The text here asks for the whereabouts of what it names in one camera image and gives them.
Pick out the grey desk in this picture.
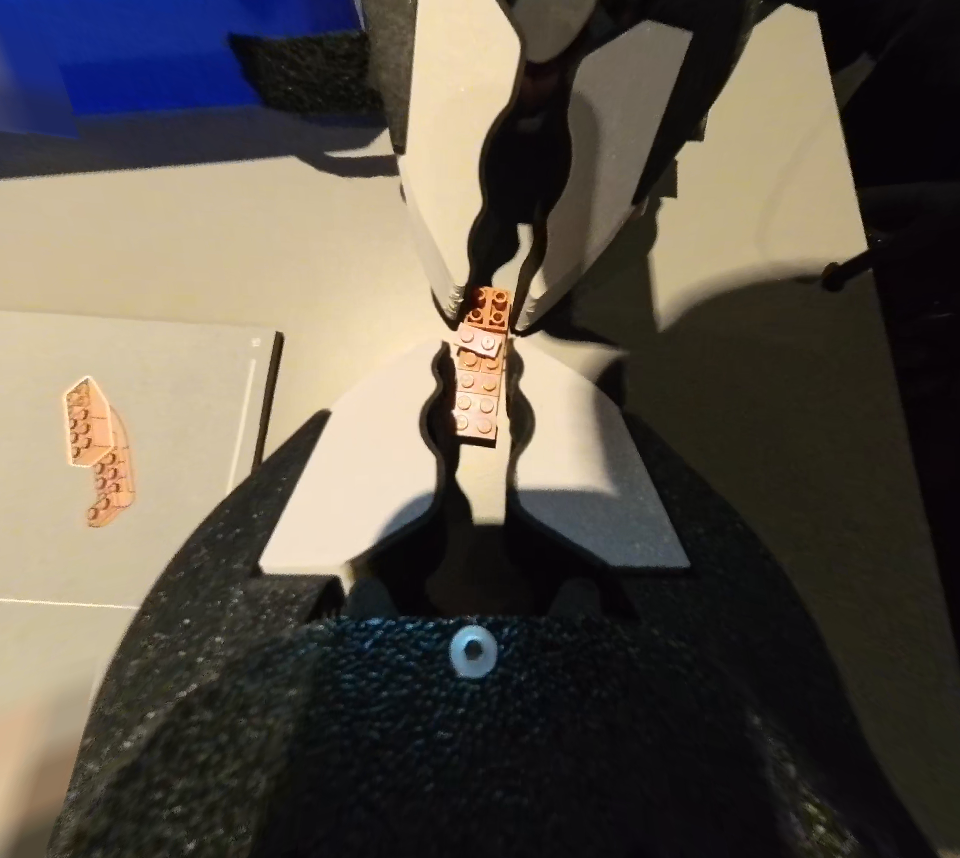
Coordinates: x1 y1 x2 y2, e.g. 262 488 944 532
0 3 871 858

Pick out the orange brick assembly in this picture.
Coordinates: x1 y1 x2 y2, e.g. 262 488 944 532
450 325 519 450

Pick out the white instruction booklet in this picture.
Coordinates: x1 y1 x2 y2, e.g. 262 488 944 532
0 309 286 724

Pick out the black cable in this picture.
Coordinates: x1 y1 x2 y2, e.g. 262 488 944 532
821 250 882 292

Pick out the small orange brick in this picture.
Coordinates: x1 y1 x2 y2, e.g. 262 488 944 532
463 285 516 334

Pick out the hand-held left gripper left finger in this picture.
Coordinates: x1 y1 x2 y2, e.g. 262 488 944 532
258 340 460 579

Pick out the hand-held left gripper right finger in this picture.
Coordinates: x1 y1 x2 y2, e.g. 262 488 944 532
512 340 693 572

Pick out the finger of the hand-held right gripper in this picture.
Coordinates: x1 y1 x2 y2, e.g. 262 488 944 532
516 25 696 335
396 0 526 317

